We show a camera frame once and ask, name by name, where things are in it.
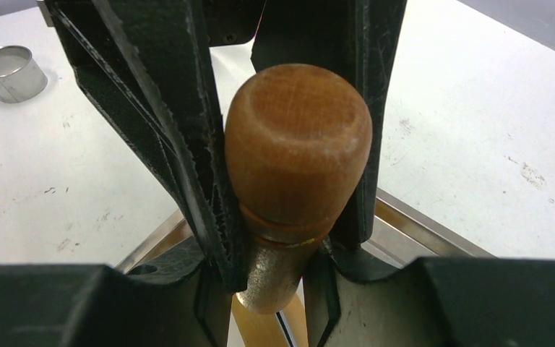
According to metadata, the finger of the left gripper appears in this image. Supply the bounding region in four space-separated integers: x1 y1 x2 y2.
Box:
251 0 407 249

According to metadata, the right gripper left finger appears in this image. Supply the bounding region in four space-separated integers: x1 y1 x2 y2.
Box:
0 238 231 346

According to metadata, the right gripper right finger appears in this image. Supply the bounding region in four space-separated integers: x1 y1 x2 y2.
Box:
303 247 555 346

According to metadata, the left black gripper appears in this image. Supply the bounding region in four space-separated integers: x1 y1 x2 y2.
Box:
45 0 266 292

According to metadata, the stainless steel tray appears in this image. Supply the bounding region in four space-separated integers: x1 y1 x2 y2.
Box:
116 189 491 346

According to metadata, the wooden rolling pin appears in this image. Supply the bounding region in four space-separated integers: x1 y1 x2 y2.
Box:
223 63 374 347

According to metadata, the metal ring cutter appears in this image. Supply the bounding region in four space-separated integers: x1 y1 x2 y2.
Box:
0 46 48 103

